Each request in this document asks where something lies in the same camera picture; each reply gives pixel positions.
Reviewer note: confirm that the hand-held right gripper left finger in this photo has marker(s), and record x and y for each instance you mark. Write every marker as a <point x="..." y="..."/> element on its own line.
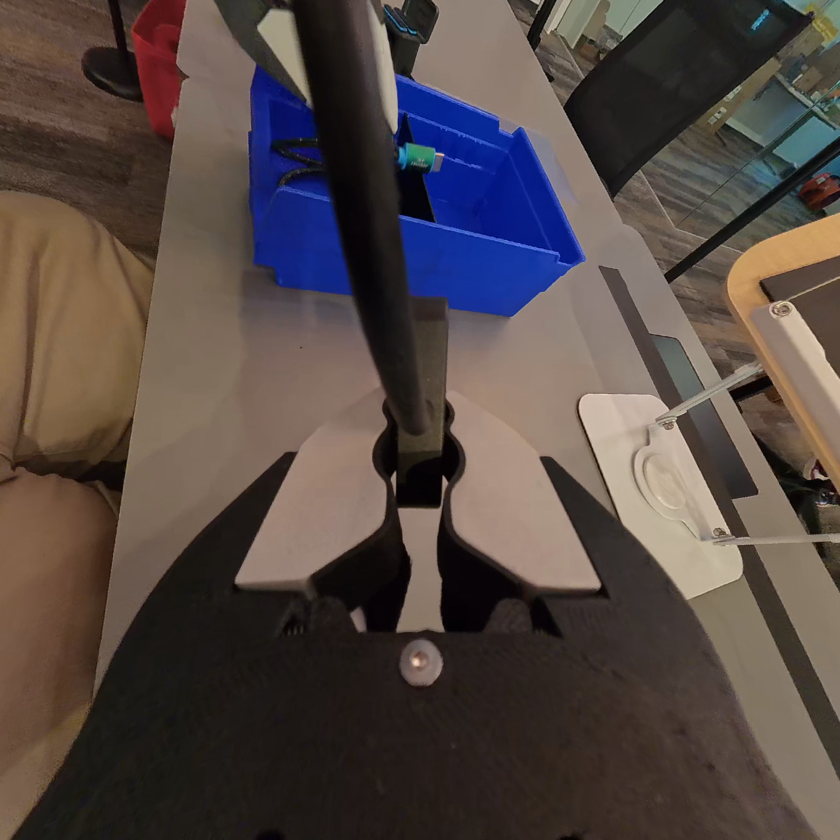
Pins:
<point x="321" y="499"/>

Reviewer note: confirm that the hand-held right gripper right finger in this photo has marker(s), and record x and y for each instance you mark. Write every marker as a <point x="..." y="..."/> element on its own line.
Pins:
<point x="518" y="499"/>

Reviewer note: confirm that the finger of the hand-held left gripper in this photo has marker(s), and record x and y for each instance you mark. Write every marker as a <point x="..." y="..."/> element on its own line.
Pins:
<point x="387" y="65"/>
<point x="283" y="46"/>

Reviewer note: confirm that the blue plastic bin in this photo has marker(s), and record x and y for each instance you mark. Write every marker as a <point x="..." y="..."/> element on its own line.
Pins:
<point x="459" y="269"/>

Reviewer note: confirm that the black and blue device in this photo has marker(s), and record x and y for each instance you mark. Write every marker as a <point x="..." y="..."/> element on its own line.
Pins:
<point x="412" y="29"/>

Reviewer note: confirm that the red plastic bin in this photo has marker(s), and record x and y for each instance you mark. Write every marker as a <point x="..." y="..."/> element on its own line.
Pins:
<point x="157" y="72"/>

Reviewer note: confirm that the black stand base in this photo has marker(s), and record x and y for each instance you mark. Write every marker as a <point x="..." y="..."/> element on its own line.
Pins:
<point x="111" y="72"/>

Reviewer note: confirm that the black mesh chair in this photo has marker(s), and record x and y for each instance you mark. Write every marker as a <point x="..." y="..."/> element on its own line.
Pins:
<point x="669" y="85"/>

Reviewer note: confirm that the white metal bar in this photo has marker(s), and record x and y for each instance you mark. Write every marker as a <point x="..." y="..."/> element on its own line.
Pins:
<point x="794" y="354"/>

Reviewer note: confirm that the black slanted pole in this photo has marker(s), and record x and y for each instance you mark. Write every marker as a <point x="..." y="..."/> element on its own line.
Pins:
<point x="754" y="210"/>

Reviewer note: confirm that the orange red tool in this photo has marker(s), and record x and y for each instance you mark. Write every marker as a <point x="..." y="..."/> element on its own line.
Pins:
<point x="820" y="191"/>

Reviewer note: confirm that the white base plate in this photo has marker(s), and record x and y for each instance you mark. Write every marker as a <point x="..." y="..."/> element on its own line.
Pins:
<point x="623" y="446"/>

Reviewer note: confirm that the clear acrylic bracket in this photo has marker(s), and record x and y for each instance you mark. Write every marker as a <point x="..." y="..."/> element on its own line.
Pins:
<point x="669" y="489"/>

